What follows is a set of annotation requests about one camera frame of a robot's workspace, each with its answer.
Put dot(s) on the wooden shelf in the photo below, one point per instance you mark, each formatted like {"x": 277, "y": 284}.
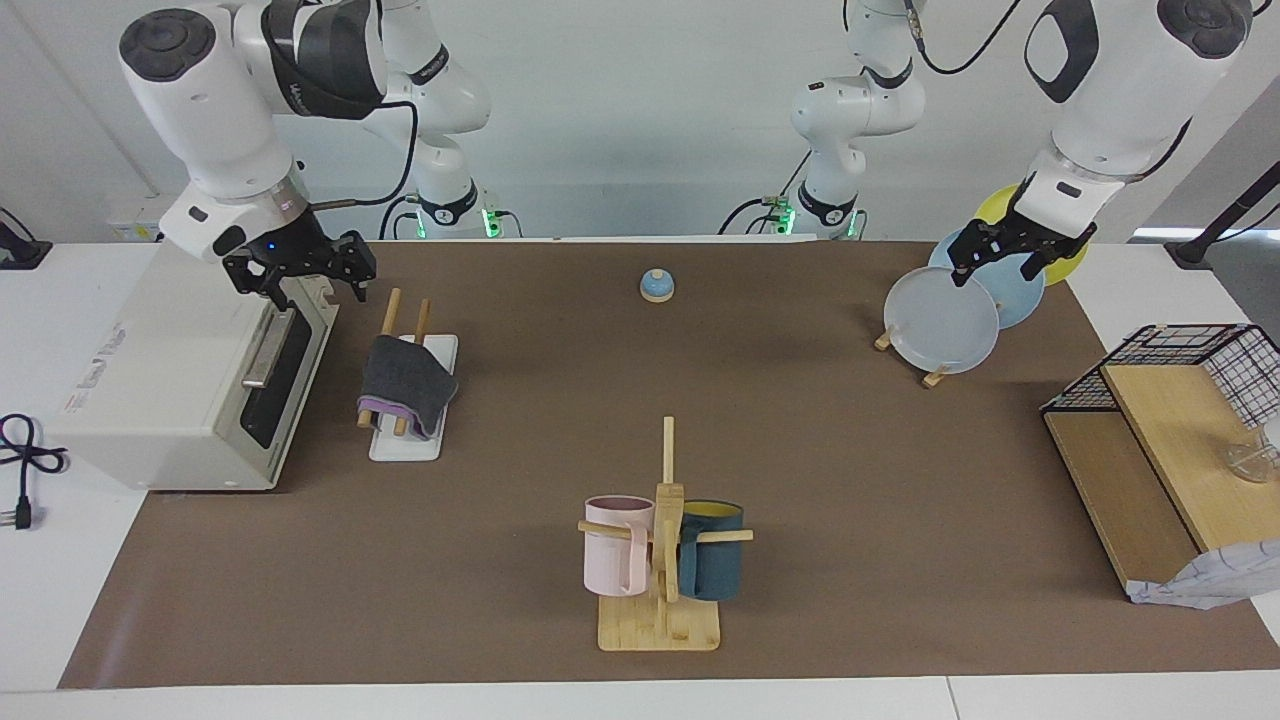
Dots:
{"x": 1170, "y": 430}

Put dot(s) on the dark teal mug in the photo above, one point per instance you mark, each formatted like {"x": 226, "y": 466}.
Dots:
{"x": 715, "y": 565}

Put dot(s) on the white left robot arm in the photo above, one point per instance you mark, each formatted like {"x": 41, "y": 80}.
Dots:
{"x": 1120, "y": 90}

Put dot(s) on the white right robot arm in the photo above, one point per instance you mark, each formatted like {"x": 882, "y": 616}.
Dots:
{"x": 220, "y": 110}

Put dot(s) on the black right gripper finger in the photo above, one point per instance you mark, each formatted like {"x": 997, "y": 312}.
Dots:
{"x": 280, "y": 296}
{"x": 362, "y": 289}

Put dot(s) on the pink mug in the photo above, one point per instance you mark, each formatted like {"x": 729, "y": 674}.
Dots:
{"x": 610, "y": 560}

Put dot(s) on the brown table mat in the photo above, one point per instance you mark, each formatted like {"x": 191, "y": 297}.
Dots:
{"x": 560, "y": 400}

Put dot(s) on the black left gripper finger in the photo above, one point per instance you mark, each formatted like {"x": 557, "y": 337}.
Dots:
{"x": 962, "y": 276}
{"x": 1034, "y": 267}

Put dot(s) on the light blue plate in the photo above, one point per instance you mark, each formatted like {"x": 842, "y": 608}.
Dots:
{"x": 1020, "y": 300}

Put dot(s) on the beige toaster oven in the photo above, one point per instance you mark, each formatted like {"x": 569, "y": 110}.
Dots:
{"x": 160, "y": 370}

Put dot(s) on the purple and grey towel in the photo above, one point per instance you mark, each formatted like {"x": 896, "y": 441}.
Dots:
{"x": 405, "y": 380}

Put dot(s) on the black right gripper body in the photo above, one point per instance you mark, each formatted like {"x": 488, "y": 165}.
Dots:
{"x": 300, "y": 255}

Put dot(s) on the wooden plate rack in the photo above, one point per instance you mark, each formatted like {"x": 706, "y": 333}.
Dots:
{"x": 936, "y": 378}

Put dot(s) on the yellow plate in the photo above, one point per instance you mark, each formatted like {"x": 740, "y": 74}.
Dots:
{"x": 995, "y": 205}

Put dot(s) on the wooden mug tree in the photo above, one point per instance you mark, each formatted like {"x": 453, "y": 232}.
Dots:
{"x": 668, "y": 625}

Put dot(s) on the grey plate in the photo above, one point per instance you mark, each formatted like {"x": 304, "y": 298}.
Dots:
{"x": 940, "y": 325}

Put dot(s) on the clear glass cup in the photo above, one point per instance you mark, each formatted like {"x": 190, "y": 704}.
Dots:
{"x": 1245, "y": 460}

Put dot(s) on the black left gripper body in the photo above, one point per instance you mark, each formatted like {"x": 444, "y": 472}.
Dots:
{"x": 1015, "y": 240}

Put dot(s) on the black table clamp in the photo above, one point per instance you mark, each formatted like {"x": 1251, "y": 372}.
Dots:
{"x": 22, "y": 252}

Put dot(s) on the marble pattern sheet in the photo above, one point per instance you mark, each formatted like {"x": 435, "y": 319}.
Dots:
{"x": 1210, "y": 585}

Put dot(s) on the white towel rack wooden rods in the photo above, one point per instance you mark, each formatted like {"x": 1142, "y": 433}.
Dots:
{"x": 405, "y": 450}

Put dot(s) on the white wall socket box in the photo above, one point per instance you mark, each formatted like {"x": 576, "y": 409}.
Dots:
{"x": 135, "y": 220}

